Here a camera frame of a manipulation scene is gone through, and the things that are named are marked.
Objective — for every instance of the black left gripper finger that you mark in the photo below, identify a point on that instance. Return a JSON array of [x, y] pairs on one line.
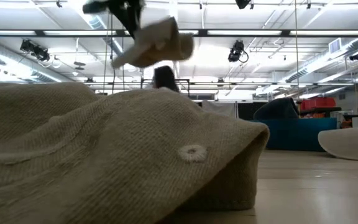
[[95, 7], [129, 14]]

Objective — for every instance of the blue fabric bin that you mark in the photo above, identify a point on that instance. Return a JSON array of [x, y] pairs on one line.
[[297, 133]]

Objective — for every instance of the black overhead frame beam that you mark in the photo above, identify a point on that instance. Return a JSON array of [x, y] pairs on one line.
[[259, 32]]

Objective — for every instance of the black shelf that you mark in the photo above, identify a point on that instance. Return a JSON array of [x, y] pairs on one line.
[[322, 109]]

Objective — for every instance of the dark blue knit hat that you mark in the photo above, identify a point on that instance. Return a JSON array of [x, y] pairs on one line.
[[277, 109]]

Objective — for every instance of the person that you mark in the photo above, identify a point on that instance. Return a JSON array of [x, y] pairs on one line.
[[165, 77]]

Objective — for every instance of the white hanging cloth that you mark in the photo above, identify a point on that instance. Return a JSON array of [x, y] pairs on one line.
[[219, 109]]

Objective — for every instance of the beige knit hat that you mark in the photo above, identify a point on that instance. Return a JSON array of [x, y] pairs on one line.
[[157, 45], [104, 155], [350, 143]]

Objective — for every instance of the black wall spotlight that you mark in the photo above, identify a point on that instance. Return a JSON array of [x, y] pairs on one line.
[[356, 56]]

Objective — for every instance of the black studio light cluster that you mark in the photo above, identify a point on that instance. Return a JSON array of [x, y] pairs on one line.
[[36, 51]]

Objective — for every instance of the red plastic crate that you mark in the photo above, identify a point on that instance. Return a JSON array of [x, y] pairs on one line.
[[317, 103]]

